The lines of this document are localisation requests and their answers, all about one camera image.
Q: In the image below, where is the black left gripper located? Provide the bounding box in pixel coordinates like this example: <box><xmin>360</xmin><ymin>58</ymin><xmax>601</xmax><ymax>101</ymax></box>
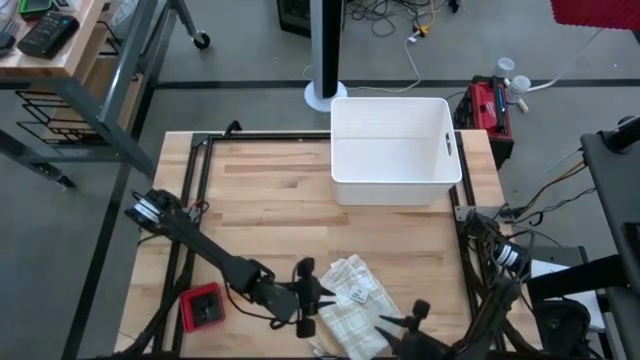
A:
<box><xmin>292</xmin><ymin>256</ymin><xmax>338</xmax><ymax>339</ymax></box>

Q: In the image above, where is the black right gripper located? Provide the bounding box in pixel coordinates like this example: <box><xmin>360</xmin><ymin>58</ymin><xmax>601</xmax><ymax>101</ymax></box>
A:
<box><xmin>374</xmin><ymin>298</ymin><xmax>454</xmax><ymax>360</ymax></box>

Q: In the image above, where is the white terry towel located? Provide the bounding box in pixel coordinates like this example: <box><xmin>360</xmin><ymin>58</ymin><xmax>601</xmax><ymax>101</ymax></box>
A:
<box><xmin>318</xmin><ymin>253</ymin><xmax>405</xmax><ymax>360</ymax></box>

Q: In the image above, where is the white perforated plastic basket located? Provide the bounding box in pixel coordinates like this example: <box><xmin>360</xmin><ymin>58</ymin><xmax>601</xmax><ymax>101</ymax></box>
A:
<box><xmin>329</xmin><ymin>96</ymin><xmax>464</xmax><ymax>207</ymax></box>

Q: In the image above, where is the white paper sheet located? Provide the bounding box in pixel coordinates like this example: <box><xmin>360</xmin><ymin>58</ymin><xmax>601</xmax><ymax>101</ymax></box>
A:
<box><xmin>526</xmin><ymin>257</ymin><xmax>607</xmax><ymax>332</ymax></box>

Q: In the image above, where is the red black tool case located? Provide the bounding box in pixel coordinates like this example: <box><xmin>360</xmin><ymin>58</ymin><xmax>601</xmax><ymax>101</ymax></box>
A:
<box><xmin>452</xmin><ymin>74</ymin><xmax>516</xmax><ymax>156</ymax></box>

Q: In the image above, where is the white pole with round base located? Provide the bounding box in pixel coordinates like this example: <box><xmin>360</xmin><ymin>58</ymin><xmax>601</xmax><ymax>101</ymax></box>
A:
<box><xmin>302</xmin><ymin>0</ymin><xmax>350</xmax><ymax>114</ymax></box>

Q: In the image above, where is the white plastic jar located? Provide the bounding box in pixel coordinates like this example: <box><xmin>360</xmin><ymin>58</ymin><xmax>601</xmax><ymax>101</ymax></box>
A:
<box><xmin>506</xmin><ymin>74</ymin><xmax>533</xmax><ymax>105</ymax></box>
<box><xmin>494</xmin><ymin>56</ymin><xmax>516</xmax><ymax>79</ymax></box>

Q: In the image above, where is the black computer case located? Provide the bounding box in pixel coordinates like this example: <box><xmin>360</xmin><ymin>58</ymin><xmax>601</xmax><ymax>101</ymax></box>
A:
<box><xmin>277</xmin><ymin>0</ymin><xmax>315</xmax><ymax>39</ymax></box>

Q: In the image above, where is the wooden workbench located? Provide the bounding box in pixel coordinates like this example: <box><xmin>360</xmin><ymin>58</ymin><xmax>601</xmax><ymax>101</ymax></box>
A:
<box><xmin>0</xmin><ymin>0</ymin><xmax>212</xmax><ymax>177</ymax></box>

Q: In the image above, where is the red ribbed panel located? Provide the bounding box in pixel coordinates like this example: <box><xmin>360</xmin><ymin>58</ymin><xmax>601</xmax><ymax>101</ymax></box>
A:
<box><xmin>549</xmin><ymin>0</ymin><xmax>640</xmax><ymax>31</ymax></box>

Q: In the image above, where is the black keypad device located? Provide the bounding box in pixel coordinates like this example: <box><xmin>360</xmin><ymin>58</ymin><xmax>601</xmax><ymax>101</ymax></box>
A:
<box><xmin>17</xmin><ymin>12</ymin><xmax>81</xmax><ymax>60</ymax></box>

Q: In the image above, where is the green tray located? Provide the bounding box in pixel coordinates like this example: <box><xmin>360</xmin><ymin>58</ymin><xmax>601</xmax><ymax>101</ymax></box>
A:
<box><xmin>17</xmin><ymin>0</ymin><xmax>56</xmax><ymax>19</ymax></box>

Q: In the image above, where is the red black camera block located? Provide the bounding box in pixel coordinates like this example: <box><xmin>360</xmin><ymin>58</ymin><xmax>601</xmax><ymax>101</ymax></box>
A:
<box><xmin>179</xmin><ymin>282</ymin><xmax>226</xmax><ymax>334</ymax></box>

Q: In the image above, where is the white cable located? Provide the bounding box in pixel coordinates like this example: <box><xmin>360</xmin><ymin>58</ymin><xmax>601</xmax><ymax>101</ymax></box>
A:
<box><xmin>524</xmin><ymin>29</ymin><xmax>604</xmax><ymax>95</ymax></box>
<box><xmin>301</xmin><ymin>28</ymin><xmax>425</xmax><ymax>95</ymax></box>

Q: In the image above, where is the black cable bundle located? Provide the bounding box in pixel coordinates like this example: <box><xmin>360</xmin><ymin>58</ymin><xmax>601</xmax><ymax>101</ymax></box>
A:
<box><xmin>343</xmin><ymin>0</ymin><xmax>464</xmax><ymax>39</ymax></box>

